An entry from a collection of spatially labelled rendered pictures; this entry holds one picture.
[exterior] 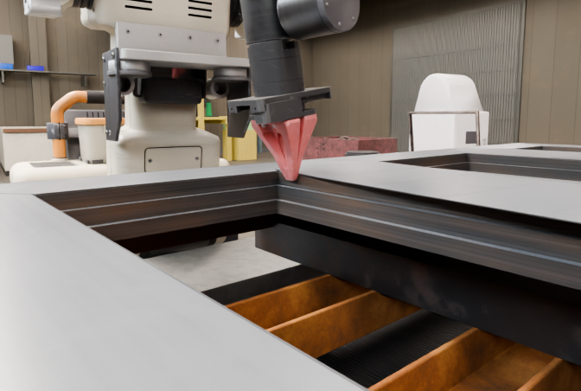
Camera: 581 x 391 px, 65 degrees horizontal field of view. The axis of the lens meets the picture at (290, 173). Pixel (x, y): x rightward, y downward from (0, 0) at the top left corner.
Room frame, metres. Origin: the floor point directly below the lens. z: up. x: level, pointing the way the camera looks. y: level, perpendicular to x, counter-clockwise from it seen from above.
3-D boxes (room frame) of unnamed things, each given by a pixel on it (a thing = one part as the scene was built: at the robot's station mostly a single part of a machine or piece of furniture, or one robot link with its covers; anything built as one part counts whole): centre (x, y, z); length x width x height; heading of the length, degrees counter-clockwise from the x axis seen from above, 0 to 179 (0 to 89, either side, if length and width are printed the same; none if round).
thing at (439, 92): (5.97, -2.06, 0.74); 0.83 x 0.68 x 1.49; 33
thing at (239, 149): (10.54, 1.82, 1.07); 1.66 x 1.48 x 2.14; 34
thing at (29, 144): (8.53, 4.44, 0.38); 2.02 x 1.64 x 0.76; 34
